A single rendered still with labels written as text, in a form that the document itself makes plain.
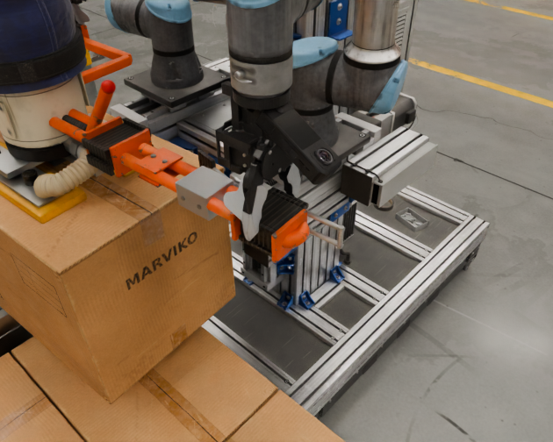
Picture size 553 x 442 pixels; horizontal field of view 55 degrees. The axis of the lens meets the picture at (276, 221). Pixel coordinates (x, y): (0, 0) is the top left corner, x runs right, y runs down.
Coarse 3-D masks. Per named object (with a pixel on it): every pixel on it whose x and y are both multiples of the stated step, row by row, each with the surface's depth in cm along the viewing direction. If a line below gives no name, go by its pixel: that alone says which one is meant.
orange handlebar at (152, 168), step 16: (96, 48) 128; (112, 48) 126; (112, 64) 119; (128, 64) 123; (80, 112) 101; (64, 128) 98; (144, 144) 92; (128, 160) 89; (144, 160) 87; (160, 160) 87; (176, 160) 87; (144, 176) 88; (160, 176) 85; (208, 208) 80; (224, 208) 78; (304, 224) 75; (288, 240) 72; (304, 240) 74
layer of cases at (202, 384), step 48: (192, 336) 142; (0, 384) 131; (48, 384) 131; (144, 384) 131; (192, 384) 131; (240, 384) 131; (0, 432) 121; (48, 432) 121; (96, 432) 121; (144, 432) 121; (192, 432) 121; (240, 432) 121; (288, 432) 121
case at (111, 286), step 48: (96, 192) 105; (144, 192) 105; (0, 240) 101; (48, 240) 94; (96, 240) 94; (144, 240) 101; (192, 240) 113; (0, 288) 123; (48, 288) 96; (96, 288) 96; (144, 288) 106; (192, 288) 120; (48, 336) 117; (96, 336) 101; (144, 336) 112; (96, 384) 111
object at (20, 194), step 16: (0, 144) 116; (0, 176) 105; (16, 176) 105; (32, 176) 102; (0, 192) 103; (16, 192) 102; (32, 192) 101; (80, 192) 102; (32, 208) 98; (48, 208) 98; (64, 208) 100
